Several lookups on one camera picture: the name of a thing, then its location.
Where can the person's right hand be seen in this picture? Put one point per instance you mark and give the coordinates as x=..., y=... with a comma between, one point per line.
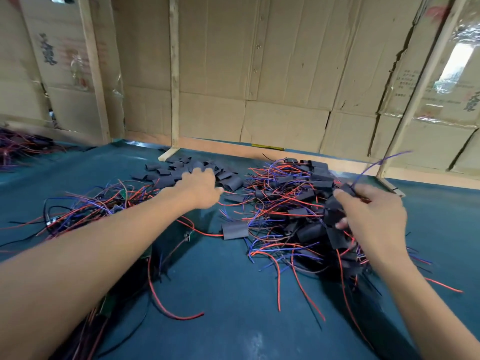
x=379, y=225

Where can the person's left hand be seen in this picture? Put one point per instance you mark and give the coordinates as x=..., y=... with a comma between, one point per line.
x=196, y=191

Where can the pile of black sleeve pieces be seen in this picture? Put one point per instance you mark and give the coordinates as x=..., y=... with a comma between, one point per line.
x=225, y=180

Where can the pile of sleeved wired boards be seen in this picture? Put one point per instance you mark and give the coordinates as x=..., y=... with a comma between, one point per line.
x=300, y=206

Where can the pile of unsleeved wired boards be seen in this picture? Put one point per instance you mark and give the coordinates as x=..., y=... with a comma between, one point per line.
x=75, y=207

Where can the person's left forearm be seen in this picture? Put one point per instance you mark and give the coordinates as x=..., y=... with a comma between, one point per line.
x=75, y=273

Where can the person's right forearm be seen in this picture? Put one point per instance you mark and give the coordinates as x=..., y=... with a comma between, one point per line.
x=435, y=318

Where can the wooden ledge board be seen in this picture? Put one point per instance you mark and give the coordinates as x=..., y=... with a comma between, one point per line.
x=225, y=147

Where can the yellow strip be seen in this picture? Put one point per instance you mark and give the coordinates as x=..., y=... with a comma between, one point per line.
x=267, y=147

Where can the clear plastic sheet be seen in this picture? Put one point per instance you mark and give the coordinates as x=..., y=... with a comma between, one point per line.
x=457, y=63

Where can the thin wooden post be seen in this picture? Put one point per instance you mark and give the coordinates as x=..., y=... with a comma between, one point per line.
x=175, y=71

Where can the pale slanted wooden post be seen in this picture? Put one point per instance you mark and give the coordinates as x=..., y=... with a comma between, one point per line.
x=424, y=82

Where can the wide wooden post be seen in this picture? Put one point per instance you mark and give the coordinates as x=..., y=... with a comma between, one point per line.
x=94, y=71

